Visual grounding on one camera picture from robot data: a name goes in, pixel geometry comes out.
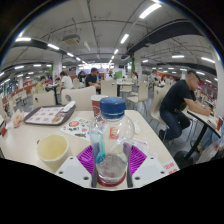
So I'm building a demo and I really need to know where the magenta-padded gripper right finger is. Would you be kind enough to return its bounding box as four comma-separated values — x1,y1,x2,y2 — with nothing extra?
126,144,169,189

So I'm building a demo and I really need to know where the plastic bag with fried food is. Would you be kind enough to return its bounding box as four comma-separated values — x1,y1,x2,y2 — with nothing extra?
9,109,26,129

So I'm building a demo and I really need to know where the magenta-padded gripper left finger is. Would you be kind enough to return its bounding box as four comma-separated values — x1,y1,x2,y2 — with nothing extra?
54,144,99,189

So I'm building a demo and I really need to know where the beige chair with oval hole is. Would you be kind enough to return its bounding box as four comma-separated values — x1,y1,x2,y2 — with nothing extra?
60,85,98,112
32,90,57,110

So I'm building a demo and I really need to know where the cream yellow cup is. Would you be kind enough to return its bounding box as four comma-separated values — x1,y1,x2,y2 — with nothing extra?
35,133,70,173

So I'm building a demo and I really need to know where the crumpled white napkin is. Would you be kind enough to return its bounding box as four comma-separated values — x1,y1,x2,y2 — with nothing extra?
61,100,77,113

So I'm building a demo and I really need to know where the white neighbouring dining table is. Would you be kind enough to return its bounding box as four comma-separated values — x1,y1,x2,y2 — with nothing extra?
186,108,224,161
114,79,135,98

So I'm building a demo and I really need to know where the white card red print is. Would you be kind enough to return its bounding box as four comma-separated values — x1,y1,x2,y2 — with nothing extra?
162,159,181,175

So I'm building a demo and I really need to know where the ceiling air conditioner unit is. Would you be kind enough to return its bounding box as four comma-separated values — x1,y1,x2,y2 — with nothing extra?
62,34,82,46

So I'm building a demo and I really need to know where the ceiling strip lights group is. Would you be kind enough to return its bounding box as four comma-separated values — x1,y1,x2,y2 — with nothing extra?
0,2,218,88

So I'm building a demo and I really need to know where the dark brown food tray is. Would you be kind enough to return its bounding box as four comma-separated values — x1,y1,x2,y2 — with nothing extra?
23,104,78,127

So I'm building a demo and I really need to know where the beige dining chairs group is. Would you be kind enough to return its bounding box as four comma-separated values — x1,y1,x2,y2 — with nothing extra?
0,78,174,124

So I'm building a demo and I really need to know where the clear water bottle blue cap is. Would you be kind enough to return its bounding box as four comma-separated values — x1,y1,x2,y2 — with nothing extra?
89,97,136,188

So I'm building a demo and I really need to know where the flat round red coaster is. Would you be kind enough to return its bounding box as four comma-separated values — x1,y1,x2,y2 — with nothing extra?
96,171,128,188

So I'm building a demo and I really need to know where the clear plastic wrapper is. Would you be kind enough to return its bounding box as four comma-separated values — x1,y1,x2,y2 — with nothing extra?
133,138,151,155

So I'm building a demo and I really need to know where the colourful printed sticker sheet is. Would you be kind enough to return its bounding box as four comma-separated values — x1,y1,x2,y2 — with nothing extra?
59,116,96,139

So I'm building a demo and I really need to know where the person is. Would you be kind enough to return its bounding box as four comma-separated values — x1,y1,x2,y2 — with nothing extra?
158,69,213,143
85,67,102,94
199,123,224,163
59,70,74,90
34,75,48,94

